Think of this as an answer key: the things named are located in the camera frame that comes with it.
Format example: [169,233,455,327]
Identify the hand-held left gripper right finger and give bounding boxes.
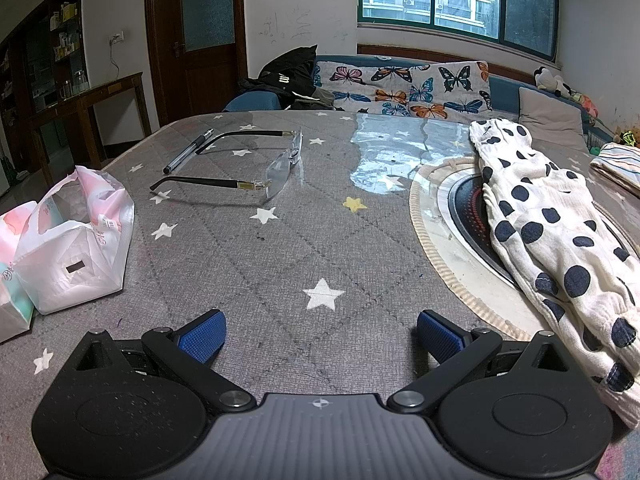
[386,309,572,414]

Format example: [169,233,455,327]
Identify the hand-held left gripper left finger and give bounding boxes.
[66,309,257,414]

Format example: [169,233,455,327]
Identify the white polka dot pants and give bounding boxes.
[469,117,640,428]

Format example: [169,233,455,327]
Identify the grey star tablecloth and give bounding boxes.
[0,109,640,480]

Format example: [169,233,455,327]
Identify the round built-in table heater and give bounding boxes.
[409,160,640,343]

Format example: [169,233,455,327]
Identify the white plastic bag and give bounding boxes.
[12,166,136,316]

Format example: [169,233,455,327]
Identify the rimless eyeglasses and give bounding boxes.
[149,129,305,207]

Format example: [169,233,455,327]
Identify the grey ballpoint pen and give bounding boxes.
[164,130,215,175]

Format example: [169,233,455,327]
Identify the tissue pack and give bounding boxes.
[0,201,38,345]

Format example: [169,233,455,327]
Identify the striped folded blanket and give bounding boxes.
[589,142,640,197]

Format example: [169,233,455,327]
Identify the butterfly print pillow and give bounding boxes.
[407,61,493,120]
[315,61,417,116]

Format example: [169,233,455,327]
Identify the grey pillow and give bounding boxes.
[517,86,587,141]

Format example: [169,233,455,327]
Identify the blue sofa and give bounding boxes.
[222,54,617,150]

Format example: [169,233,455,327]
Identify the dark wooden door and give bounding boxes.
[145,0,248,133]

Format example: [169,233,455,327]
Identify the grey bag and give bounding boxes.
[290,87,336,111]

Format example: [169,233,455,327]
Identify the dark wooden side table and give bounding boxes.
[30,72,153,187]

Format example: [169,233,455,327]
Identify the pink plush toy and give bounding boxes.
[570,91,601,119]

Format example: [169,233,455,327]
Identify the black jacket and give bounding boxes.
[239,46,321,98]

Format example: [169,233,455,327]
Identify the black and white plush toy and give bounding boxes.
[532,67,577,99]

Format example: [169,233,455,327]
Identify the dark wooden display cabinet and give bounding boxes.
[0,0,90,196]

